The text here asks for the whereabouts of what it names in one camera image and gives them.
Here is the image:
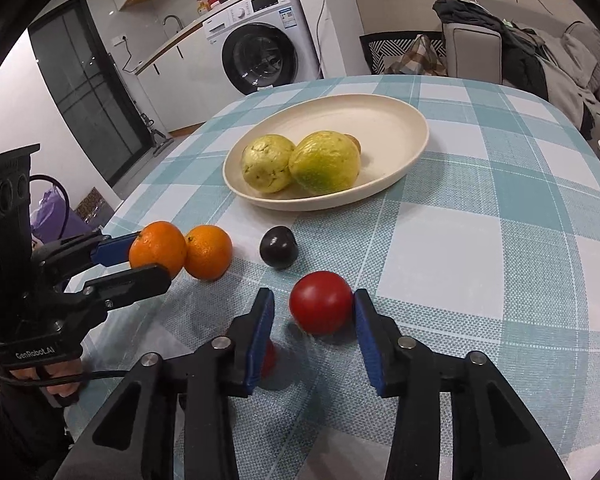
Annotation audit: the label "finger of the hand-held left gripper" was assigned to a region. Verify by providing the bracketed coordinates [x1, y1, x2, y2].
[55, 262, 172, 311]
[30, 230, 143, 281]

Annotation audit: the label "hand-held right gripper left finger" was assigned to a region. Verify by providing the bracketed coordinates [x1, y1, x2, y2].
[65, 287, 276, 480]

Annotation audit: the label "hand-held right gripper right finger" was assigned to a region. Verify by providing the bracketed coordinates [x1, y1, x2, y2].
[352, 288, 573, 480]

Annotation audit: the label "red tomato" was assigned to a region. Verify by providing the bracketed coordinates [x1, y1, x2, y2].
[260, 340, 277, 380]
[288, 270, 355, 336]

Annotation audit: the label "orange mandarin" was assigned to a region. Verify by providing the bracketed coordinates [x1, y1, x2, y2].
[128, 221, 188, 283]
[184, 225, 234, 282]

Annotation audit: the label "dark purple plum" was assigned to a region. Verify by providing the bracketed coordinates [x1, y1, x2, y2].
[259, 226, 297, 270]

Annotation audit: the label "small pale yellow guava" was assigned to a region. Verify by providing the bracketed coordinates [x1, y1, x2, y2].
[240, 134, 297, 194]

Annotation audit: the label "large green-yellow guava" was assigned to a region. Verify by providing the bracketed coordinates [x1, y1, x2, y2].
[288, 131, 361, 195]

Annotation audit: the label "cream plate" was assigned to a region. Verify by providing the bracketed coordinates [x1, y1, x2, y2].
[222, 94, 430, 212]

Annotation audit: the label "person's left forearm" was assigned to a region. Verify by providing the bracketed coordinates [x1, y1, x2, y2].
[0, 380, 76, 480]

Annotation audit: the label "person's left hand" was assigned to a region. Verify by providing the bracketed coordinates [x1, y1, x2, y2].
[7, 355, 87, 408]

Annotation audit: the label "purple bag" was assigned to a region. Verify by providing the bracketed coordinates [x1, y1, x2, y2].
[30, 187, 83, 246]

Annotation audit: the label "brown patterned box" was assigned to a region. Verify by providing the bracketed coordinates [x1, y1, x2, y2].
[75, 187, 106, 221]

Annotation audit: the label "teal checked tablecloth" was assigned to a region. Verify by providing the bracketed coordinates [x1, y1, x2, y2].
[62, 76, 600, 480]

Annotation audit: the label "black glass door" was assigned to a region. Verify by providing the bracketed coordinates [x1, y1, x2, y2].
[27, 0, 153, 188]

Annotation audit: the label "white lower cabinets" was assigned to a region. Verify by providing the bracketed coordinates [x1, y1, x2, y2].
[135, 30, 231, 133]

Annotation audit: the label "checked cloth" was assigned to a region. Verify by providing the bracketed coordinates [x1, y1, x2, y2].
[384, 34, 448, 77]

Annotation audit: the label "black patterned chair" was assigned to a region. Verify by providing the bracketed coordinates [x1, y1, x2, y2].
[360, 31, 448, 77]

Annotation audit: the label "white washing machine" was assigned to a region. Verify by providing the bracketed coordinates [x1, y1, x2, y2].
[200, 0, 322, 97]

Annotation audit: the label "grey sofa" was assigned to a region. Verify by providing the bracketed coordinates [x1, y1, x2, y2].
[440, 0, 600, 141]

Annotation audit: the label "dark clothes pile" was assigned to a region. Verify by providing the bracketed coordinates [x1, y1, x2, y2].
[432, 0, 596, 133]

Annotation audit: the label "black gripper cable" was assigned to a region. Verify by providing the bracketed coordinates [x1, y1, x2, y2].
[0, 365, 131, 386]

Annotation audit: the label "black wall cable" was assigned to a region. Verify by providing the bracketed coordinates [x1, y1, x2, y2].
[316, 0, 331, 78]

